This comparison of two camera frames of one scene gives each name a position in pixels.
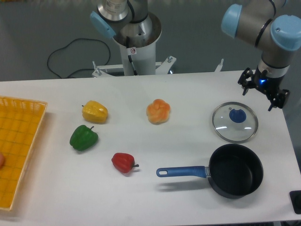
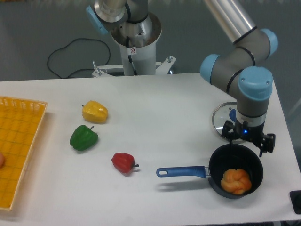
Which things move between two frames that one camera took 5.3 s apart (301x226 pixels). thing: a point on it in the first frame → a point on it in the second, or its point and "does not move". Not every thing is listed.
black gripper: [270, 86] → [253, 133]
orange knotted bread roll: [158, 111] → [236, 181]
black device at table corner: [295, 197] does not move
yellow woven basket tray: [20, 121] does not move
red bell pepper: [124, 162] does not move
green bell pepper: [83, 138] does not move
